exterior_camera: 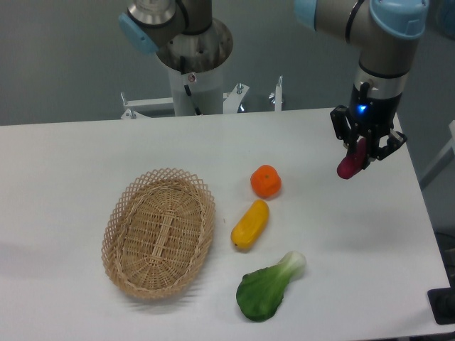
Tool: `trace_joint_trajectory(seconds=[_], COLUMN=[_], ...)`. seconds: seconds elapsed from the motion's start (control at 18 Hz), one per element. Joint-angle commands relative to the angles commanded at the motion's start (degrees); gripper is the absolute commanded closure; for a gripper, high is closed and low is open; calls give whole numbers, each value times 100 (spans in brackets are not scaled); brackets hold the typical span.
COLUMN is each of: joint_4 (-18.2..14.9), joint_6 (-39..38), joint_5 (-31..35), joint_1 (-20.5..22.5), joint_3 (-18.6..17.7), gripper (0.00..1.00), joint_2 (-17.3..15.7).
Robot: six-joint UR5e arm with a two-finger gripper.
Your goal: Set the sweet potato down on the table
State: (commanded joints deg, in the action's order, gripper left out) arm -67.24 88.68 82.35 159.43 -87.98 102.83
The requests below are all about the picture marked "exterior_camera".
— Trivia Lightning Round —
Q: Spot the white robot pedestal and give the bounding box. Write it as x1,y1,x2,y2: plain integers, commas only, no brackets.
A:
156,19,235,117

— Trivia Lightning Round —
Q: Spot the yellow mango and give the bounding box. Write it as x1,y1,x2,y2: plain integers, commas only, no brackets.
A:
230,200,269,251

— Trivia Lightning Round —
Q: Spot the white frame at right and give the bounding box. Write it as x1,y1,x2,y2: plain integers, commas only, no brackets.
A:
419,121,454,190

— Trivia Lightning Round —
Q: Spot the green bok choy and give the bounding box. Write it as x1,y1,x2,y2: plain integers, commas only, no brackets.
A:
235,251,306,323

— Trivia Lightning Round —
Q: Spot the white metal frame bracket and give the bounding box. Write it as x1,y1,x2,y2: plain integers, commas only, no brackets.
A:
119,75,285,120

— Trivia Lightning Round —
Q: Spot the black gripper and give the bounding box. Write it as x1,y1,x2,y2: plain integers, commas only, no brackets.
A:
330,86,407,168

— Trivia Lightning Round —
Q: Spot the oval wicker basket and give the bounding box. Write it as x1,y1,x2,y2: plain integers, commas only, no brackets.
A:
102,168,215,300

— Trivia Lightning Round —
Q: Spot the purple sweet potato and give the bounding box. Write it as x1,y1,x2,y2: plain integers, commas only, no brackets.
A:
337,138,367,180

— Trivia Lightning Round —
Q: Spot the black device at edge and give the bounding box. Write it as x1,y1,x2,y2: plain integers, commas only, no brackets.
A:
427,288,454,325

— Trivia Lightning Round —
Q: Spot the orange tangerine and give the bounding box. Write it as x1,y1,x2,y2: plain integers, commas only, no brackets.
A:
250,165,282,198

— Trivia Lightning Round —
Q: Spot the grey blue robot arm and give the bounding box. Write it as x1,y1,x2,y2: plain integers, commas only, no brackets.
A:
118,1,429,179

